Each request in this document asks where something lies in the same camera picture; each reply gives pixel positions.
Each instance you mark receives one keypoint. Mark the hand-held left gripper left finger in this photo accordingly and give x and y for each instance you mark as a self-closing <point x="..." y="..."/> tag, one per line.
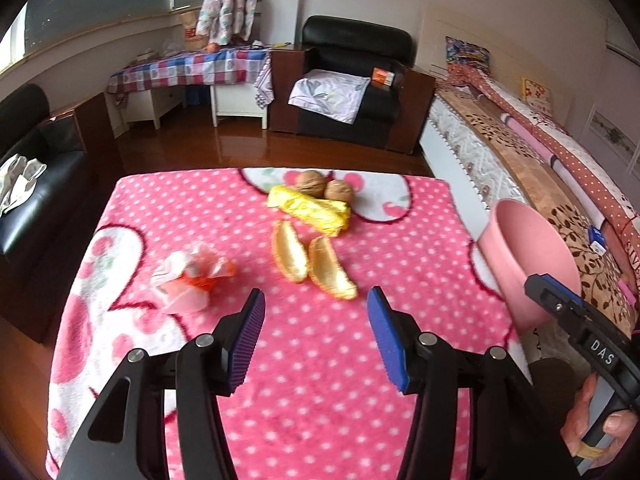
<point x="247" y="345"/>

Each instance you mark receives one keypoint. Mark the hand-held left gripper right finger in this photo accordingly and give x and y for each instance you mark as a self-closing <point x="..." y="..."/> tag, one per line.
<point x="387" y="340"/>

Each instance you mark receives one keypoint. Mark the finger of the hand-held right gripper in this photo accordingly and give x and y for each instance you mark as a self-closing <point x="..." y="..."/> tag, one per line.
<point x="552" y="292"/>

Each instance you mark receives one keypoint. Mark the pink plastic basin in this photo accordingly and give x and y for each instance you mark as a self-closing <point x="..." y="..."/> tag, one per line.
<point x="510" y="270"/>

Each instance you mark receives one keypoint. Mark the person's right hand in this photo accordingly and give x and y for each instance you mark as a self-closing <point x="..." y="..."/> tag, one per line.
<point x="580" y="420"/>

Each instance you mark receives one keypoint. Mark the small blue box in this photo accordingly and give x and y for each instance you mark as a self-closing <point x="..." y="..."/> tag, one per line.
<point x="597" y="240"/>

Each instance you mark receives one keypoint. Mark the pink and white crumpled wrapper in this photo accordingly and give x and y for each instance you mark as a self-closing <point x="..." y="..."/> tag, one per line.
<point x="185" y="295"/>

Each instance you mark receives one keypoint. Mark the pink polka dot blanket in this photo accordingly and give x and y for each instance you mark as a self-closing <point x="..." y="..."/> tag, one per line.
<point x="300" y="410"/>

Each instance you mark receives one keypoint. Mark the gold ingot shaped shell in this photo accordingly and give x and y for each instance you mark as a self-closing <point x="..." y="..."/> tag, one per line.
<point x="330" y="275"/>
<point x="289" y="255"/>

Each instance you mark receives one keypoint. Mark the brown floral bed sheet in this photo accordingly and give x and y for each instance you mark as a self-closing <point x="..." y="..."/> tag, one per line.
<point x="520" y="160"/>

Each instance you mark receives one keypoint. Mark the red polka dot quilt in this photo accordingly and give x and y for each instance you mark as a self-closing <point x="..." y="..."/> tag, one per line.
<point x="565" y="150"/>

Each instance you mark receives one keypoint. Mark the yellow gold foil wrapper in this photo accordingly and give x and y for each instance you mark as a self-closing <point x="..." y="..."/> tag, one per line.
<point x="310" y="207"/>

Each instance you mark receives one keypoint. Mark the brown walnut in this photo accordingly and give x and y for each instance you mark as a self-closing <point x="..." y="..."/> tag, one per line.
<point x="310" y="183"/>
<point x="340" y="192"/>

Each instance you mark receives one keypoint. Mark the white quilted mattress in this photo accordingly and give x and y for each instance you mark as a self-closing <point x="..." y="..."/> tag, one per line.
<point x="465" y="155"/>

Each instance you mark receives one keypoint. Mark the yellow flowered pillow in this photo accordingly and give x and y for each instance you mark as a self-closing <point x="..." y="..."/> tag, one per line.
<point x="535" y="91"/>

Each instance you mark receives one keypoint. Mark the white floral pillowcase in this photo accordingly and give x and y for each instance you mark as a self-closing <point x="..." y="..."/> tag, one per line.
<point x="330" y="95"/>

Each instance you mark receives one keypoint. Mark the colourful printed pillow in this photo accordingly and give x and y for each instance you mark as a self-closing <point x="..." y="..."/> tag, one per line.
<point x="467" y="52"/>

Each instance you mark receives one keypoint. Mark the black leather sofa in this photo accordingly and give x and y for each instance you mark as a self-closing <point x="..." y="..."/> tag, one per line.
<point x="45" y="185"/>

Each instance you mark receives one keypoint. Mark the white desk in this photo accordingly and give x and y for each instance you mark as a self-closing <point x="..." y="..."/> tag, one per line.
<point x="145" y="105"/>

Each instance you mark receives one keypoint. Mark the small orange box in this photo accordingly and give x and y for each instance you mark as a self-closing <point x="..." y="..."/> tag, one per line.
<point x="383" y="77"/>

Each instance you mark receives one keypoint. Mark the white patterned cloth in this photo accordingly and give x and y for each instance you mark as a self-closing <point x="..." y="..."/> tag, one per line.
<point x="20" y="180"/>

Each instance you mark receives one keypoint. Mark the checkered tablecloth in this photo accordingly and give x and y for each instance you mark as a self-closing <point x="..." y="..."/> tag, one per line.
<point x="190" y="67"/>

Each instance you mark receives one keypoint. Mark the white headboard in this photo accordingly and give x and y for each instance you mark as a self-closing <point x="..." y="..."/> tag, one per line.
<point x="450" y="25"/>

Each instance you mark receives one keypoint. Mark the black leather armchair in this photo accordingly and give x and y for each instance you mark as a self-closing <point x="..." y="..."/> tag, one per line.
<point x="357" y="35"/>

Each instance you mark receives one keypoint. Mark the brown paper bag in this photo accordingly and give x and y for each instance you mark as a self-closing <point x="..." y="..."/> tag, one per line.
<point x="192" y="30"/>

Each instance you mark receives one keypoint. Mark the hanging patterned jacket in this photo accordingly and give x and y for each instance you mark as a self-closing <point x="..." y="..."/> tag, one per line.
<point x="227" y="0"/>

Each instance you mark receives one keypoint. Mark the framed wall picture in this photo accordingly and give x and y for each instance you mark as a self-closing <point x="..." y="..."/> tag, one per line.
<point x="612" y="132"/>

